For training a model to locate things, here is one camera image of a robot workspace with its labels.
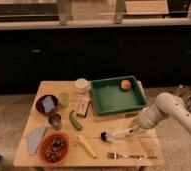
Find light green cup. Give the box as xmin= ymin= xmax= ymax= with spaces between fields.
xmin=58 ymin=92 xmax=69 ymax=107

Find wooden block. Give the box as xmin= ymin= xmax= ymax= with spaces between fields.
xmin=76 ymin=98 xmax=90 ymax=117

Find dark cabinet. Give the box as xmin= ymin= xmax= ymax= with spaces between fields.
xmin=0 ymin=26 xmax=191 ymax=94

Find orange peach fruit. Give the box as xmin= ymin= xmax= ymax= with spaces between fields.
xmin=120 ymin=80 xmax=131 ymax=91

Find silver fork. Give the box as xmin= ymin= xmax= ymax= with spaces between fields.
xmin=107 ymin=152 xmax=144 ymax=160

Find grey folded cloth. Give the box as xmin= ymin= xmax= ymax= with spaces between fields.
xmin=27 ymin=125 xmax=47 ymax=155

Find orange bowl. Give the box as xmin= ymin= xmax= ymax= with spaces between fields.
xmin=39 ymin=132 xmax=69 ymax=166

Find yellow corn cob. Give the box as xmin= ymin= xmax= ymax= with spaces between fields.
xmin=77 ymin=135 xmax=97 ymax=159

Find small metal cup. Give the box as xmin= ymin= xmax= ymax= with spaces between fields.
xmin=48 ymin=114 xmax=62 ymax=130

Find dark grapes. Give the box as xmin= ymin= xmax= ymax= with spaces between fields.
xmin=45 ymin=138 xmax=65 ymax=162

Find green cucumber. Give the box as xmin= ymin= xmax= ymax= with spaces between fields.
xmin=69 ymin=110 xmax=83 ymax=131

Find green plastic tray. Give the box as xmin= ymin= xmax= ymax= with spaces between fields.
xmin=91 ymin=76 xmax=147 ymax=116

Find dark brown bowl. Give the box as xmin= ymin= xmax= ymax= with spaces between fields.
xmin=35 ymin=94 xmax=58 ymax=115

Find blue sponge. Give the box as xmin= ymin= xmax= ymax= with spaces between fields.
xmin=42 ymin=96 xmax=55 ymax=113

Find white cup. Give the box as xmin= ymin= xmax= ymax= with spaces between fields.
xmin=74 ymin=78 xmax=88 ymax=94

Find white handled dish brush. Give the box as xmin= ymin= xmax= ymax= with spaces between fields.
xmin=100 ymin=128 xmax=133 ymax=142

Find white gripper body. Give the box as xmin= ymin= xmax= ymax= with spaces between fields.
xmin=128 ymin=117 xmax=146 ymax=135

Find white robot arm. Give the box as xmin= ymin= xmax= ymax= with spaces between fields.
xmin=130 ymin=92 xmax=191 ymax=135

